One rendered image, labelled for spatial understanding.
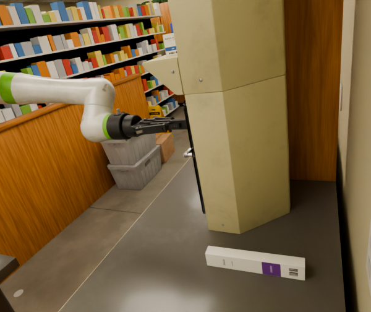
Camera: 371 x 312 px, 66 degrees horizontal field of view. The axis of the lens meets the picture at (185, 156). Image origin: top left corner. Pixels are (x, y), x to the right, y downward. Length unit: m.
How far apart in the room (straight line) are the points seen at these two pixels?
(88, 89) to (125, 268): 0.62
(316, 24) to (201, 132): 0.52
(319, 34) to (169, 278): 0.89
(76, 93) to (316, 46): 0.83
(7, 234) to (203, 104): 2.28
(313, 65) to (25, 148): 2.35
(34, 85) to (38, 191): 1.82
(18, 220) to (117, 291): 2.01
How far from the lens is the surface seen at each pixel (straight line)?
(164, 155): 3.81
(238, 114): 0.80
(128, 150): 3.09
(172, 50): 0.89
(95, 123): 1.03
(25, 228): 2.88
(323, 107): 1.13
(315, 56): 1.09
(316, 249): 0.93
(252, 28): 0.80
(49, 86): 1.15
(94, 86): 1.07
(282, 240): 0.95
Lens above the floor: 1.57
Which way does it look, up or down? 24 degrees down
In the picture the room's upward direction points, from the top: 11 degrees counter-clockwise
